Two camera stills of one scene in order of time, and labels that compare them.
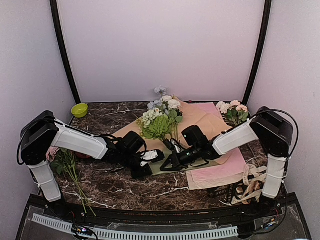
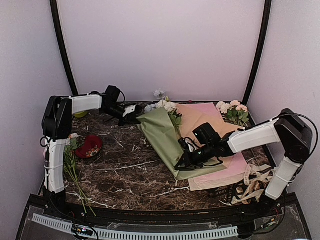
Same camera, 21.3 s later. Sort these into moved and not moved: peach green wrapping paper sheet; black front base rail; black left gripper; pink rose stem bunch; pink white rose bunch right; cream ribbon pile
Moved: peach green wrapping paper sheet; black left gripper
Not moved: black front base rail; cream ribbon pile; pink white rose bunch right; pink rose stem bunch
